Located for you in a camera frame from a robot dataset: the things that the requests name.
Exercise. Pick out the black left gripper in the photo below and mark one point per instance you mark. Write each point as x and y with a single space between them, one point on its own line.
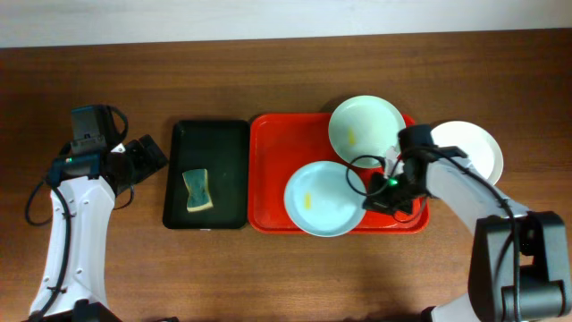
147 165

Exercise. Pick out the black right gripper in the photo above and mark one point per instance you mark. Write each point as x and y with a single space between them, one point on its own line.
380 201

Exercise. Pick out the yellow green sponge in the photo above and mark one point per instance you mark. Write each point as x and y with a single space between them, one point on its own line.
196 182

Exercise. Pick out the light blue plate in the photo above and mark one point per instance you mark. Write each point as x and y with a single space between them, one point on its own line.
323 199

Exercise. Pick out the white plate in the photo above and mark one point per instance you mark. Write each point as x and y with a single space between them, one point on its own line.
481 147

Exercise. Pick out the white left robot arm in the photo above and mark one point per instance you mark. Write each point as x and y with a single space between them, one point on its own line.
83 191

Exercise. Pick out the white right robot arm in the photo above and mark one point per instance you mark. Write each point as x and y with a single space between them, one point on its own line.
519 269

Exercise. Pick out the black plastic tray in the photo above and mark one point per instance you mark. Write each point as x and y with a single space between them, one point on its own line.
221 147

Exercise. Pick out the red plastic tray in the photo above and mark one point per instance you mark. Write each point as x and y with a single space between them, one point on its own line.
282 143

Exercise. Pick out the green plate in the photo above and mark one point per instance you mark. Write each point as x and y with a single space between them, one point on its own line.
362 128

